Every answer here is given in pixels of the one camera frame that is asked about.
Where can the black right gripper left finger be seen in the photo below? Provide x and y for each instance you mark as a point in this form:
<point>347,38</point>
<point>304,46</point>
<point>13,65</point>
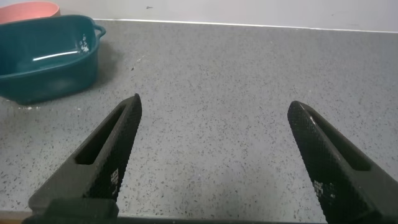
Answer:
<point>102,161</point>

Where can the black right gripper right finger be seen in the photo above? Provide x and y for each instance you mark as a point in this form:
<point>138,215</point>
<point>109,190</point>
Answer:
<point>335,174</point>

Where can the pink plastic bowl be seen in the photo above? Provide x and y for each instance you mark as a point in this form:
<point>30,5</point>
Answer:
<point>28,11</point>

